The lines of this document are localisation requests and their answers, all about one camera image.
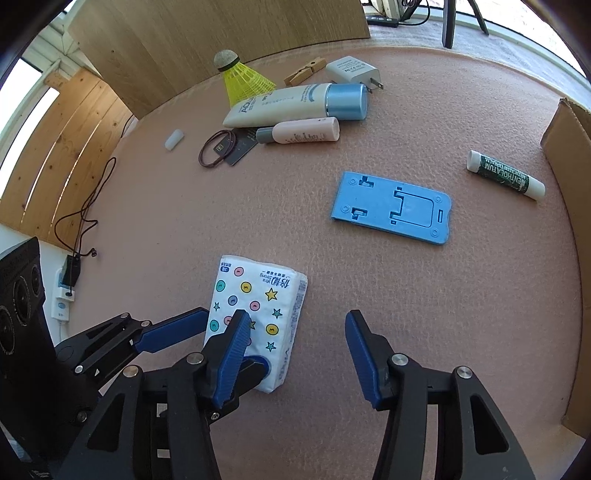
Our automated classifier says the white sunscreen tube blue cap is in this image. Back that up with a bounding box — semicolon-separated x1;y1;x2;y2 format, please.
222;82;370;128

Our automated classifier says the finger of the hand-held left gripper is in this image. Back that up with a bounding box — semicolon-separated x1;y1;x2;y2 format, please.
55;307;211;377
238;355;273;395

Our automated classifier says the light wooden board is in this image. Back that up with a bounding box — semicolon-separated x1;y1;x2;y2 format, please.
67;0;371;118

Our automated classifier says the green white lip balm tube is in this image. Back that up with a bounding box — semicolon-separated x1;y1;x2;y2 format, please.
466;150;546;201

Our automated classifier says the black ring light cable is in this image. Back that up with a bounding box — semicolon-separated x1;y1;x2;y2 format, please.
398;0;432;23

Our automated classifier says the black power adapter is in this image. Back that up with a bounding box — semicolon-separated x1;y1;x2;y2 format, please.
61;255;83;287

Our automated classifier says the dark grey card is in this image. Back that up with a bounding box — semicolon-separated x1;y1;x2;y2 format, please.
222;128;259;165

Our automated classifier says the white window frame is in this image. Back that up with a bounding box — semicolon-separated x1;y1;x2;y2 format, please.
21;28;100;84

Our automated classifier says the wooden clothespin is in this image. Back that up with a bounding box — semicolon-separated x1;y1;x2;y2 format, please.
283;57;327;87

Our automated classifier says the brown hair tie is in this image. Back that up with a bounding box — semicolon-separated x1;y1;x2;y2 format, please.
199;130;238;168

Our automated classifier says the white plug charger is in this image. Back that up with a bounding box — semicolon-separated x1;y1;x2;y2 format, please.
325;56;384;93

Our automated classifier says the black tripod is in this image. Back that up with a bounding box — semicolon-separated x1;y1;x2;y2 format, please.
441;0;489;49

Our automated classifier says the blue folding phone stand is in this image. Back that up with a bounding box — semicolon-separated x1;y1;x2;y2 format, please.
330;172;452;246

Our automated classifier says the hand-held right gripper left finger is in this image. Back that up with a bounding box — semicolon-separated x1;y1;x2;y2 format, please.
55;309;254;480

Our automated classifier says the pine plank panel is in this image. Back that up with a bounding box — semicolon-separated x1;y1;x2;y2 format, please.
0;69;138;243

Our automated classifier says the small pink bottle grey cap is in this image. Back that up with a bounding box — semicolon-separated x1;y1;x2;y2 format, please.
256;117;341;145

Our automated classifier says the yellow shuttlecock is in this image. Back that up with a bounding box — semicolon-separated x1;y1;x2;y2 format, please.
213;49;277;106

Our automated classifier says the cardboard box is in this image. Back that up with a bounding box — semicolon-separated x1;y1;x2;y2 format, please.
540;98;591;439

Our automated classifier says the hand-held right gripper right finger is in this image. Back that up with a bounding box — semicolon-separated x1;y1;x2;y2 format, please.
344;309;537;480

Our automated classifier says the white power strip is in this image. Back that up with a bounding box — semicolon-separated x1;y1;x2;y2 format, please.
50;270;77;324

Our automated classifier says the star print tissue pack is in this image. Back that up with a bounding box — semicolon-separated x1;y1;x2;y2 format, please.
202;255;308;394

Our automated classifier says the black charging cable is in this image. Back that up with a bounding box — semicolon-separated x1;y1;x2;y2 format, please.
54;157;117;259

